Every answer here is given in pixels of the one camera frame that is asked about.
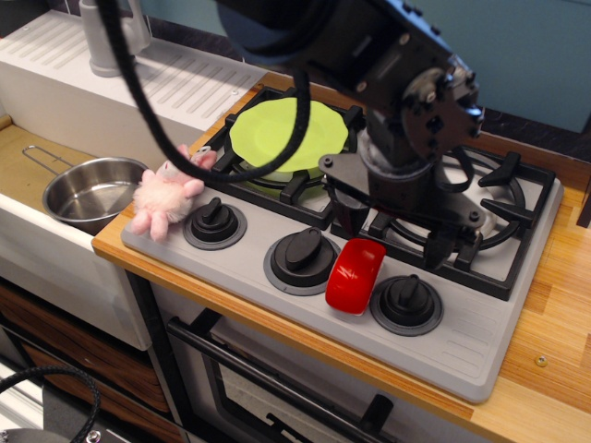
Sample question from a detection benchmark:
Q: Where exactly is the black cable lower left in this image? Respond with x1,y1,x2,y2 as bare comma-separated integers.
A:
0,364,102,443

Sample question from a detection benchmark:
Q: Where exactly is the black right burner grate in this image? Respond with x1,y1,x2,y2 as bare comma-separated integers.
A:
358,147,558,301

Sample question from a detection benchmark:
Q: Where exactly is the stainless steel pot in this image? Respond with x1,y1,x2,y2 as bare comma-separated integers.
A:
22,145,147,235

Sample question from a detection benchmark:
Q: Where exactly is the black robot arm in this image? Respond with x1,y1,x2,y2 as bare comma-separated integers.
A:
217,1,484,269

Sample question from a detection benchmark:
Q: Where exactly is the black braided cable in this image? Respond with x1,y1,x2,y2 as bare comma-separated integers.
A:
94,0,313,183

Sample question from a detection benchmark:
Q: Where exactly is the black left burner grate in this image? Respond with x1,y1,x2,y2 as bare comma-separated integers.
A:
206,87,366,230

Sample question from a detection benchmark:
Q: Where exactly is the black left stove knob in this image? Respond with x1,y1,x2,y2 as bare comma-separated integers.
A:
183,198,247,251

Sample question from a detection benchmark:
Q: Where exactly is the white toy sink unit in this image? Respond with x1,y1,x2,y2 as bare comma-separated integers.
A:
1,11,263,351

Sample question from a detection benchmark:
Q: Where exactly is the red salmon sushi toy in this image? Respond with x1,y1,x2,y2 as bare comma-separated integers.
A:
325,238,386,316

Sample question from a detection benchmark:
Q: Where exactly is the black burner grate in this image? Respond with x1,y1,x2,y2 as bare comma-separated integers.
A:
206,87,366,230
358,147,558,301

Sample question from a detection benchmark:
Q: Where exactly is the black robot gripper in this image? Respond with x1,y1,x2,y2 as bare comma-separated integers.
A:
319,153,484,270

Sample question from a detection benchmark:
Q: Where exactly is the black stove knob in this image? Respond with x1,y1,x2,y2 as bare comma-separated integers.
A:
369,274,443,337
263,228,341,296
183,198,247,251

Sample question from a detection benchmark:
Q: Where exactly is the pink plush pig toy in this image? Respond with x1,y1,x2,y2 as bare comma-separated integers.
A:
130,160,205,243

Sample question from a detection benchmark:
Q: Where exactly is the green plastic plate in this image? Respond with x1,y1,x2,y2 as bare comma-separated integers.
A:
229,98,349,183

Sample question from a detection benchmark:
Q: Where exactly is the grey toy stove top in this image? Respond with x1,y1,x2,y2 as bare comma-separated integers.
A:
120,96,565,404

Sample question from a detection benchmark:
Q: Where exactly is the black middle stove knob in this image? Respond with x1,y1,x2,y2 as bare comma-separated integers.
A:
263,228,341,296

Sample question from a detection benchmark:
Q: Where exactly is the black right stove knob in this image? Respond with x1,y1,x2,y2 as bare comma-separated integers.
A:
369,274,443,337

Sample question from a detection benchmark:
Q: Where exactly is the grey toy faucet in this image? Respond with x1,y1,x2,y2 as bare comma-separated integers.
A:
78,0,151,78

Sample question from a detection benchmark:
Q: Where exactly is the black oven door handle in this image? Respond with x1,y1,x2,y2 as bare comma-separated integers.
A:
166,317,393,442

